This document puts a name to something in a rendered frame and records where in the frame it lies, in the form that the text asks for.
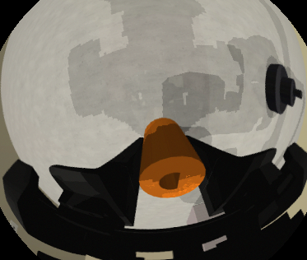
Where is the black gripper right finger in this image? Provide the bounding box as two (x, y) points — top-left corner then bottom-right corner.
(186, 136), (277, 216)

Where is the orange knob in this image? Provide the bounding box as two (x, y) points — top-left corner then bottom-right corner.
(139, 118), (206, 197)

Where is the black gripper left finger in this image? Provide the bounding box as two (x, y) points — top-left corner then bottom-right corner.
(49, 137), (144, 226)

